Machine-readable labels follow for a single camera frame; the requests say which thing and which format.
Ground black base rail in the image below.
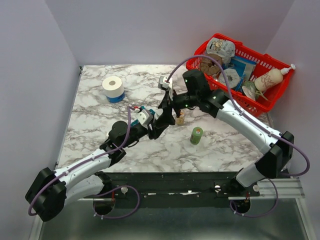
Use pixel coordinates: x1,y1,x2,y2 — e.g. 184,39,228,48
51,171,292,210

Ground printed wrapped package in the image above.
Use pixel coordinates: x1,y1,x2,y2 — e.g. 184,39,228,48
206,37,236,65

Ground red shopping basket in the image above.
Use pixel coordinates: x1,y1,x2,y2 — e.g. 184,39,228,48
186,33,294,117

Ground blue tape roll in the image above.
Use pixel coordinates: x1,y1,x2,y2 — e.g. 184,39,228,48
106,92,125,103

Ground white pill bottle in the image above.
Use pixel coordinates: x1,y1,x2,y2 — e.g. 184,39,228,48
154,108,163,120

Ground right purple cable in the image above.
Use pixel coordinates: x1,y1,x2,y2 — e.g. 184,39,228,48
167,55,311,218

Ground amber pill bottle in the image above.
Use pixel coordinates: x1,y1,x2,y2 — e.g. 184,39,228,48
175,111,185,126

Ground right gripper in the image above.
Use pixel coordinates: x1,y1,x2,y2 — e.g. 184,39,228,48
155,88,199,126

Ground cream pump lotion bottle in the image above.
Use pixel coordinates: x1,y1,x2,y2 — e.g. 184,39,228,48
254,64,296,92

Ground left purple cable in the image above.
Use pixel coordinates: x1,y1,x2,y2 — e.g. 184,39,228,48
27,104,142,221

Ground blue packet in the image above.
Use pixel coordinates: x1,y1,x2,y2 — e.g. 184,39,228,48
229,56,257,81

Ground green white pouch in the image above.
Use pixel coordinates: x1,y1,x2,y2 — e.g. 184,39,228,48
241,81,269,101

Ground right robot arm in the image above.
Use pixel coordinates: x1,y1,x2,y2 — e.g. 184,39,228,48
158,69,294,196

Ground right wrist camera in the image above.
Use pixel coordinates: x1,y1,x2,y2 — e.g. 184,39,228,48
157,75,174,100

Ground white toilet paper roll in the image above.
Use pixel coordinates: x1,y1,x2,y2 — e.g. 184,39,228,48
102,76,125,98

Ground purple cable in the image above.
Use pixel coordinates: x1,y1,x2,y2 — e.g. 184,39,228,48
27,104,142,221
167,55,311,218

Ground teal weekly pill organizer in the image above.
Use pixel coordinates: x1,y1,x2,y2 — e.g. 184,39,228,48
130,106,155,127

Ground silver wrapped roll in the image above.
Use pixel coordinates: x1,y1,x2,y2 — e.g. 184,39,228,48
218,68,241,89

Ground green pill bottle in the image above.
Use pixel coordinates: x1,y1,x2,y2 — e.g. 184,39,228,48
190,127,203,145

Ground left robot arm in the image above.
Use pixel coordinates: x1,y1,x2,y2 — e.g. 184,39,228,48
25,121,164,222

